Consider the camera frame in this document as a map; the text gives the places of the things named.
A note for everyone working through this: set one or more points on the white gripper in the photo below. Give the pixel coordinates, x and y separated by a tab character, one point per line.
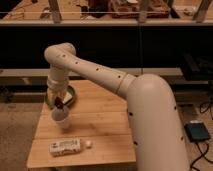
56	89

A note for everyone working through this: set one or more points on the red pepper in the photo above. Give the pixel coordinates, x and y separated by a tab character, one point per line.
58	103

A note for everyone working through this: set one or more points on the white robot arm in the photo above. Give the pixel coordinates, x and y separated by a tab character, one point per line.
152	111

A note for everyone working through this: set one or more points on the green plate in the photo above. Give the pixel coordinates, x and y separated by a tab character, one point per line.
70	89

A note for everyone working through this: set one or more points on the white block on plate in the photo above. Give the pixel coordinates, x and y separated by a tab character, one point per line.
68	97

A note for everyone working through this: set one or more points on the wooden folding table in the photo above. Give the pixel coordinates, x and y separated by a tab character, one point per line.
97	116

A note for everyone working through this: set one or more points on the white plastic bottle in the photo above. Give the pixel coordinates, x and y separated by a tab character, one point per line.
67	147

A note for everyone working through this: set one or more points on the long background workbench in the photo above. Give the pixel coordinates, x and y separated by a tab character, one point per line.
106	12

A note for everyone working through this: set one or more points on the black box on floor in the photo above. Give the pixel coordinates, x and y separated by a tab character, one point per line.
197	132

